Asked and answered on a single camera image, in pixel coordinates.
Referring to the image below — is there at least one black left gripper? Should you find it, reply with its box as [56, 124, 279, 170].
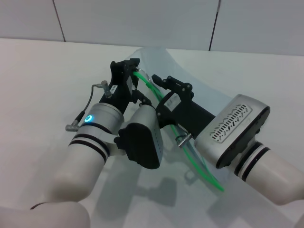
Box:
[99, 57, 152, 114]

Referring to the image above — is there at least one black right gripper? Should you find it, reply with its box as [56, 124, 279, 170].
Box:
[152, 74, 216, 141]

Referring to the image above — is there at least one clear green-zipper document bag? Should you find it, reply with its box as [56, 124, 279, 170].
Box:
[128, 47, 235, 193]

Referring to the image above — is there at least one grey right arm cable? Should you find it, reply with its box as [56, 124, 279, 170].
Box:
[175, 133, 193, 149]

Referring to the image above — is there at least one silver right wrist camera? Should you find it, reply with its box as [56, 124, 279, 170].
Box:
[193, 94, 271, 169]

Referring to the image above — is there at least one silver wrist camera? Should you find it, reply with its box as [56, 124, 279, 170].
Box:
[114, 104, 164, 170]
[193, 94, 271, 169]

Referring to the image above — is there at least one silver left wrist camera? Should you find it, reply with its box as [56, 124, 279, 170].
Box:
[114, 104, 164, 170]

